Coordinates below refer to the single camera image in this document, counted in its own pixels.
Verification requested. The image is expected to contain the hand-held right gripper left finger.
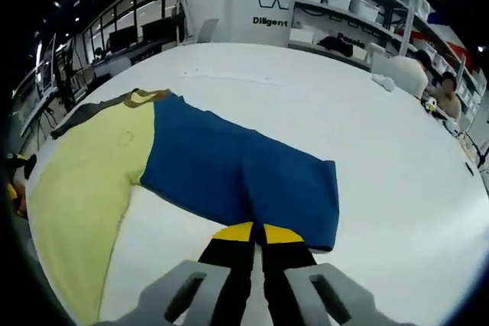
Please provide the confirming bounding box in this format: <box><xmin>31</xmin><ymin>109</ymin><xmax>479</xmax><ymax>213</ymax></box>
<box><xmin>110</xmin><ymin>221</ymin><xmax>255</xmax><ymax>326</ymax></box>

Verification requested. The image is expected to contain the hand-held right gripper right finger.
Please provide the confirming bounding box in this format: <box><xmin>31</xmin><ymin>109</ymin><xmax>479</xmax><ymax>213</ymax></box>
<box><xmin>261</xmin><ymin>224</ymin><xmax>417</xmax><ymax>326</ymax></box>

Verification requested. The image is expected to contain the blue yellow grey garment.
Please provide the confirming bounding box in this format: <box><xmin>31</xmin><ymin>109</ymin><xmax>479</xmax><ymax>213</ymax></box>
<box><xmin>24</xmin><ymin>88</ymin><xmax>340</xmax><ymax>323</ymax></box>

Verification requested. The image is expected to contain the white chair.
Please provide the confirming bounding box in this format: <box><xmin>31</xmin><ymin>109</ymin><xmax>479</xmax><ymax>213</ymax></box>
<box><xmin>197</xmin><ymin>18</ymin><xmax>219</xmax><ymax>43</ymax></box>

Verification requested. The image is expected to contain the white counter with dark label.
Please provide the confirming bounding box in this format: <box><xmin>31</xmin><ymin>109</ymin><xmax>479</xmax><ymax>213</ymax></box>
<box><xmin>129</xmin><ymin>47</ymin><xmax>166</xmax><ymax>66</ymax></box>

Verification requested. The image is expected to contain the large display screen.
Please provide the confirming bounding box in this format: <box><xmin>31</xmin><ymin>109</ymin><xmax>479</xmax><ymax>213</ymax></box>
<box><xmin>35</xmin><ymin>34</ymin><xmax>58</xmax><ymax>95</ymax></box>

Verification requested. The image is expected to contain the dark cloth on shelf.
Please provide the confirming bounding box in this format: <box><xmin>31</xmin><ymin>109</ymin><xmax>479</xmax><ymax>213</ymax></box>
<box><xmin>319</xmin><ymin>35</ymin><xmax>355</xmax><ymax>58</ymax></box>

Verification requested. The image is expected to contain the small white cloth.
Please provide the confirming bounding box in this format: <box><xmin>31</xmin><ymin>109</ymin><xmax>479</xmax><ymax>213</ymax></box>
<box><xmin>372</xmin><ymin>73</ymin><xmax>397</xmax><ymax>92</ymax></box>

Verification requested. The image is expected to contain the white shelf box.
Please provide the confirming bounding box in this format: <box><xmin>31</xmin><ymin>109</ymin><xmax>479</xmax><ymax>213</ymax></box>
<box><xmin>290</xmin><ymin>27</ymin><xmax>325</xmax><ymax>47</ymax></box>

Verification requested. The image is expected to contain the white frame stand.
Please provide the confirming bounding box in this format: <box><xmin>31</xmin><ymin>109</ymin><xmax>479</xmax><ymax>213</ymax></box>
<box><xmin>173</xmin><ymin>0</ymin><xmax>196</xmax><ymax>45</ymax></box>

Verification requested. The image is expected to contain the pale grey chair back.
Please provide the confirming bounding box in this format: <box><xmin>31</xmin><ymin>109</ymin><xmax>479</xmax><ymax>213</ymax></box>
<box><xmin>368</xmin><ymin>41</ymin><xmax>394</xmax><ymax>76</ymax></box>

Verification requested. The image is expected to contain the white shelving unit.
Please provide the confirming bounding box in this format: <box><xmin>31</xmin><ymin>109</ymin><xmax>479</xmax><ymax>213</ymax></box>
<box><xmin>288</xmin><ymin>0</ymin><xmax>486</xmax><ymax>113</ymax></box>

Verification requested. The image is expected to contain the black computer monitor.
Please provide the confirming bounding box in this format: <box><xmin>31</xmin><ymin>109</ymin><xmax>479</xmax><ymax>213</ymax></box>
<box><xmin>108</xmin><ymin>26</ymin><xmax>138</xmax><ymax>50</ymax></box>
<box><xmin>141</xmin><ymin>18</ymin><xmax>177</xmax><ymax>43</ymax></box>

